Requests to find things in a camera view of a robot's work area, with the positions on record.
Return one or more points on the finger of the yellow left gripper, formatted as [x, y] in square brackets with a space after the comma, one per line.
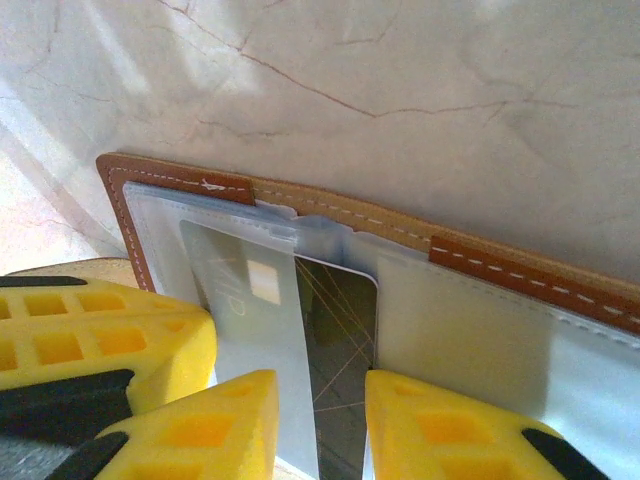
[170, 350]
[145, 302]

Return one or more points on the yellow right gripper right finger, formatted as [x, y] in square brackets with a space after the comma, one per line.
[400, 450]

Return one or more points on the brown leather card holder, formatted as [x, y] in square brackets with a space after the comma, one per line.
[175, 180]

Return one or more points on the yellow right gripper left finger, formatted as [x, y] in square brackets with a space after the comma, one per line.
[240, 450]

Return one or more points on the silver VIP card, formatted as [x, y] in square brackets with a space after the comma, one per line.
[235, 300]

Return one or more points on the black card gold lines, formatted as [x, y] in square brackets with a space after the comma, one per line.
[340, 325]

